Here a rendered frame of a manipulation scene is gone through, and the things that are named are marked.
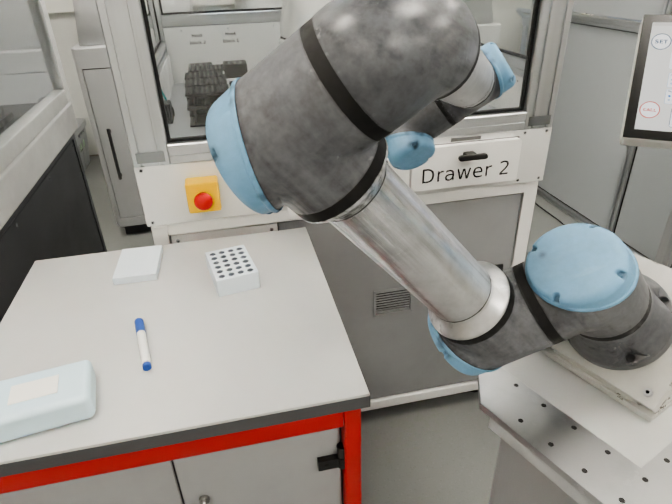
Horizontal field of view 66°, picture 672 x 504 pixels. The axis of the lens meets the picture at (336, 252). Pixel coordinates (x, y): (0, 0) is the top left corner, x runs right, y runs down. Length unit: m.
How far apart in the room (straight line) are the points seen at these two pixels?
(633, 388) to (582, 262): 0.25
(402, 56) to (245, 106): 0.13
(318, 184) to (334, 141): 0.05
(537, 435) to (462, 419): 1.06
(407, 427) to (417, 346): 0.29
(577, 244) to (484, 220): 0.81
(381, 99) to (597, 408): 0.60
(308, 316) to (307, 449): 0.23
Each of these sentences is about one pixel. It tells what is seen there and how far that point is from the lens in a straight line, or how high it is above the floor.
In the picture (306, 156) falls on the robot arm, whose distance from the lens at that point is 0.44.
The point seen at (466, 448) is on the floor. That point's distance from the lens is 1.77.
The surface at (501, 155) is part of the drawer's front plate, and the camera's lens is 1.39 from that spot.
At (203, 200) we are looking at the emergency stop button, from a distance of 1.18.
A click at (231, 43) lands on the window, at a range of 1.18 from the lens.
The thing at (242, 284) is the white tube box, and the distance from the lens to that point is 1.05.
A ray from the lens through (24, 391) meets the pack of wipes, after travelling 0.89.
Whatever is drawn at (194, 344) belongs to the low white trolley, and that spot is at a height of 0.76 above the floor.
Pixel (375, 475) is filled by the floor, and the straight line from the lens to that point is 1.68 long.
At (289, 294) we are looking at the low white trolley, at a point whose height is 0.76.
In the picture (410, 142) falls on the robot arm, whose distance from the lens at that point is 0.80.
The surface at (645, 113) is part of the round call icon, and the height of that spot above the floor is 1.01.
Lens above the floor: 1.34
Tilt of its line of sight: 30 degrees down
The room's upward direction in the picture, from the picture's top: 2 degrees counter-clockwise
